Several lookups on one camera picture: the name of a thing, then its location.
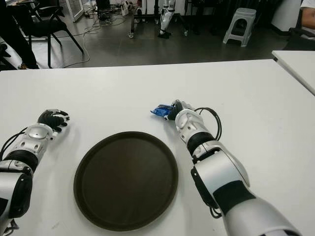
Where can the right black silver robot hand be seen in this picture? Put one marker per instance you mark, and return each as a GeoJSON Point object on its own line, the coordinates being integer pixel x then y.
{"type": "Point", "coordinates": [183, 107]}

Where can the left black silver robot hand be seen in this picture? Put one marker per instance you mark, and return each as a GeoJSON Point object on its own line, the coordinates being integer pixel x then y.
{"type": "Point", "coordinates": [51, 119]}

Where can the blue Oreo cookie package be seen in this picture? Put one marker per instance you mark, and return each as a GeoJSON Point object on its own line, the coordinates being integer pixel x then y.
{"type": "Point", "coordinates": [161, 110]}

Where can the left silver black robot arm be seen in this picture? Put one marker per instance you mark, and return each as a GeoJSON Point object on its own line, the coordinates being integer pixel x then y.
{"type": "Point", "coordinates": [17, 179]}

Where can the right silver black robot arm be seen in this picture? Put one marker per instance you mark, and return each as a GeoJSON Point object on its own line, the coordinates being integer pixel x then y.
{"type": "Point", "coordinates": [216, 169]}

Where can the standing person in black trousers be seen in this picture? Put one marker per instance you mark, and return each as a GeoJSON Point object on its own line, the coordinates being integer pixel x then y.
{"type": "Point", "coordinates": [21, 37]}

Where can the white humanoid robot leg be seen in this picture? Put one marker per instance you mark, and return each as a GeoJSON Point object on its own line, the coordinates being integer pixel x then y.
{"type": "Point", "coordinates": [164, 18]}

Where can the round dark brown tray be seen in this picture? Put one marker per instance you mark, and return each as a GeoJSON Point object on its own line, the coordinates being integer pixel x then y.
{"type": "Point", "coordinates": [125, 177]}

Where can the black metal chair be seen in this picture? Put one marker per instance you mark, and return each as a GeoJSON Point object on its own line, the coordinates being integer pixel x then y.
{"type": "Point", "coordinates": [53, 24]}

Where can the grey plastic stool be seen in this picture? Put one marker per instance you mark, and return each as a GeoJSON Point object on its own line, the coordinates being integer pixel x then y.
{"type": "Point", "coordinates": [240, 24]}

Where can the white framed panel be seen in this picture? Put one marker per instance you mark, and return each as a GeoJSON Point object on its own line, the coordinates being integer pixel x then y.
{"type": "Point", "coordinates": [75, 11]}

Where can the white paper bag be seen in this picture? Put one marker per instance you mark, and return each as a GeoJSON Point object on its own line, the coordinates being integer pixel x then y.
{"type": "Point", "coordinates": [124, 8]}

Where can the white side table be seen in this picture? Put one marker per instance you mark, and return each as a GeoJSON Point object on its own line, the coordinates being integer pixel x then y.
{"type": "Point", "coordinates": [297, 64]}

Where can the black office chair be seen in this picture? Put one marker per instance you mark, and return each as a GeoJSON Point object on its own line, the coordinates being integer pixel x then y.
{"type": "Point", "coordinates": [299, 39]}

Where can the seated person in white shirt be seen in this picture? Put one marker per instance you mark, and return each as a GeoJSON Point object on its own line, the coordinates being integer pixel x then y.
{"type": "Point", "coordinates": [307, 12]}

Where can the black wheeled metal frame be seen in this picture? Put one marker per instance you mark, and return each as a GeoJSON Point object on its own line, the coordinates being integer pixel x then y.
{"type": "Point", "coordinates": [132, 22]}

